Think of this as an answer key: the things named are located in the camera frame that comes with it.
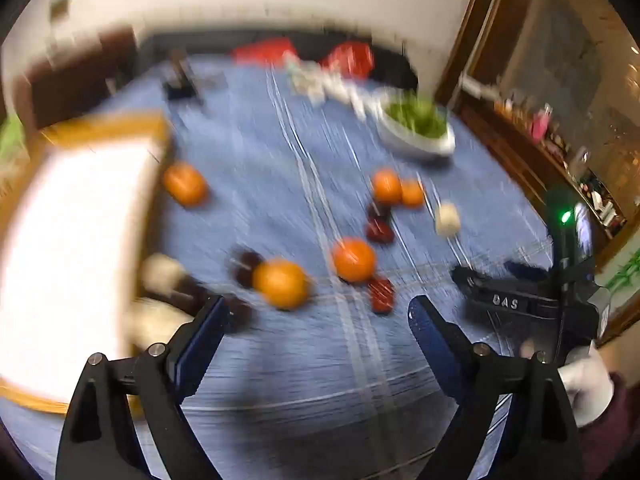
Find person's right forearm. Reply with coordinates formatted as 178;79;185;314
575;372;640;480

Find black upholstered bench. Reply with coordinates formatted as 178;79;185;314
140;35;416;86

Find green cloth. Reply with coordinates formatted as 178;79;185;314
0;115;26;161

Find blue tablecloth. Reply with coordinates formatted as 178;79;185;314
0;52;566;480

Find white bowl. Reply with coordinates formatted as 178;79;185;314
375;87;457;158

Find green vegetables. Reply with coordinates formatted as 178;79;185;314
387;95;448;138

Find wooden framed white tray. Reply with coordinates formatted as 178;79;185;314
0;112;173;413

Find black device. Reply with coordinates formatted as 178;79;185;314
162;50;201;101

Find orange tangerine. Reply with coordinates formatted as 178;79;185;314
252;259;311;310
332;237;377;282
371;169;404;206
163;162;208;207
401;180;426;208

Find wooden cabinet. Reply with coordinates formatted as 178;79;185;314
435;0;640;341

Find white round food piece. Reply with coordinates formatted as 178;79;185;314
434;201;461;237
125;297;193;356
141;254;186;293

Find white plastic wrappers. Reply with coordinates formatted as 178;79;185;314
285;55;376;121

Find pink item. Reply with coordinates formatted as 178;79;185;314
531;107;551;138

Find red plastic bag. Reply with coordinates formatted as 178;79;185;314
322;42;376;81
231;37;296;66

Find person's right hand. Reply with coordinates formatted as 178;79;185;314
557;344;614;427

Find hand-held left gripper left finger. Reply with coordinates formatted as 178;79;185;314
55;295;232;480

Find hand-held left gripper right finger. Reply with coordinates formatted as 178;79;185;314
407;295;583;480

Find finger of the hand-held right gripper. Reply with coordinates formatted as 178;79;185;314
451;265;493;313
504;259;550;282

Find brown wooden chair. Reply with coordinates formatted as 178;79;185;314
22;30;138;126

